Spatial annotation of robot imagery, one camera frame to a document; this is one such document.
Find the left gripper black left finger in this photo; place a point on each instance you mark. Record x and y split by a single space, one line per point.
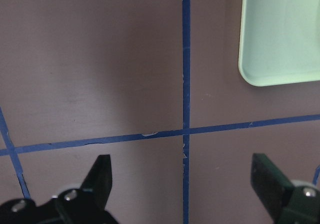
98 181

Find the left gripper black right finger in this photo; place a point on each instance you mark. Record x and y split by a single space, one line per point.
272 187

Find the light green tray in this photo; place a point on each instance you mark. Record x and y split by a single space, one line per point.
279 42

